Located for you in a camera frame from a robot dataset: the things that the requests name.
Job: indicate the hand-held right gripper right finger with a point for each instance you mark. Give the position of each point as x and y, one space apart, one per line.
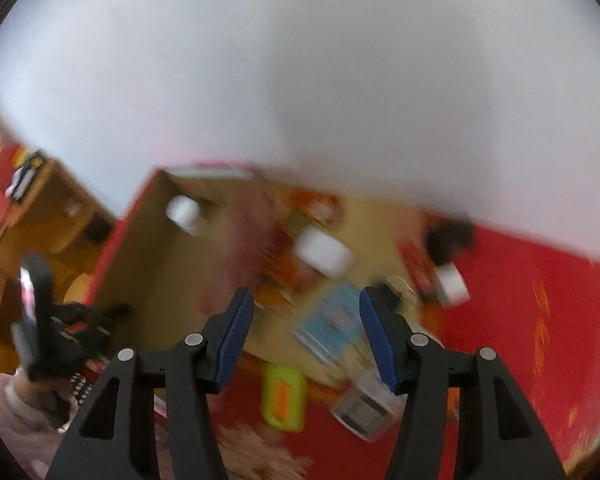
377 340

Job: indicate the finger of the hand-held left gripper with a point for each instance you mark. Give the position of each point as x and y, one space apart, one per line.
100 312

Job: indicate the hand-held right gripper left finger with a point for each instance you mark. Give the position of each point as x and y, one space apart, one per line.
235 340

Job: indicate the red cardboard box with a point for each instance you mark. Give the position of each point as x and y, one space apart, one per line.
180 280

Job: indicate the black tape measure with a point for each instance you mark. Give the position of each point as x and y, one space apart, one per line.
447 240

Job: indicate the person's left forearm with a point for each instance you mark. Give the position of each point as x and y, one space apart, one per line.
20 405

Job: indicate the blue printed packet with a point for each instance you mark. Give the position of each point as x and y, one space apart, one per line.
330 320

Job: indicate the clear plastic container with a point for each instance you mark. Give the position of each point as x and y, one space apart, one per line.
365 407

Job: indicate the yellow-green plastic case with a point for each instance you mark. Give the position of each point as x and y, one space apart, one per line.
282 395

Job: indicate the wooden furniture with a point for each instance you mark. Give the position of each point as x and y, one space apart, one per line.
40 220

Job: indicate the small white box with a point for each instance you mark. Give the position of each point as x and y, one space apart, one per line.
452 285

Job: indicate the white rounded box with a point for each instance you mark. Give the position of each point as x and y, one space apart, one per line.
325 252

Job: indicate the white plastic bottle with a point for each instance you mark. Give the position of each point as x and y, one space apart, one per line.
182 212

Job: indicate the red printed blanket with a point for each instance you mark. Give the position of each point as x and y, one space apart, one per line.
505 310

